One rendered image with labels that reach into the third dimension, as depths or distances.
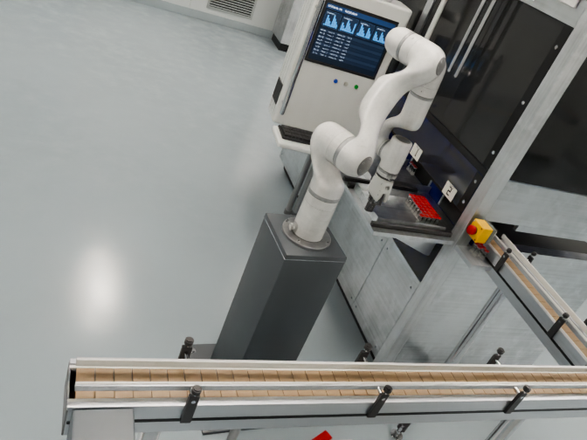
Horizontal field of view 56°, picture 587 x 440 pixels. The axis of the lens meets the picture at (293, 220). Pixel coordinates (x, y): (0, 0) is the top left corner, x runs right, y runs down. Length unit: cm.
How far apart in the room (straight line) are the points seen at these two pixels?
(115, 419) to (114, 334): 144
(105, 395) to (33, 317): 146
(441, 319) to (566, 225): 70
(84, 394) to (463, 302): 192
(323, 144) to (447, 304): 116
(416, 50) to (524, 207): 95
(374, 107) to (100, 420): 121
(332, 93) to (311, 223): 119
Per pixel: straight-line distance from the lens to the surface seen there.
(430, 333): 282
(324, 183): 189
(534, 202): 253
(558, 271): 296
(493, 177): 234
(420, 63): 184
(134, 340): 265
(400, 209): 248
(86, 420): 123
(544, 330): 225
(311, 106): 301
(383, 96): 185
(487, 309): 251
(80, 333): 264
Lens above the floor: 193
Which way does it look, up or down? 31 degrees down
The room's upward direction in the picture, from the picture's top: 22 degrees clockwise
